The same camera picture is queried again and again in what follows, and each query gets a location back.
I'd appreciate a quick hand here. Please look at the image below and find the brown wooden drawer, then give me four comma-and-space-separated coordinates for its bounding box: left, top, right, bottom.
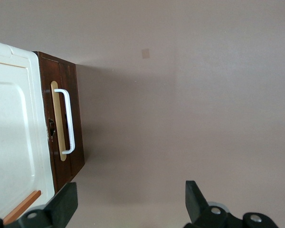
38, 52, 72, 193
32, 51, 86, 194

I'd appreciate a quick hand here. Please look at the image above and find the white metal drawer handle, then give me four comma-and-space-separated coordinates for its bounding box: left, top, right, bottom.
54, 88, 76, 155

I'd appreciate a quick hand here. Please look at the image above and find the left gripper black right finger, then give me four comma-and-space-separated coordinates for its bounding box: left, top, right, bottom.
184, 180, 280, 228

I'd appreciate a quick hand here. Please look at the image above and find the dark round drawer lock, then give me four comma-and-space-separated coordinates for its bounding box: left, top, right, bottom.
48, 118, 57, 141

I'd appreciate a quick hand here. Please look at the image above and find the beige wooden handle backplate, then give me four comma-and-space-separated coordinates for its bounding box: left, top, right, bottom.
49, 80, 69, 162

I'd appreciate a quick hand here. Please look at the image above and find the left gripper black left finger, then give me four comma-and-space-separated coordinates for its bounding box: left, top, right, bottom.
0, 181, 78, 228

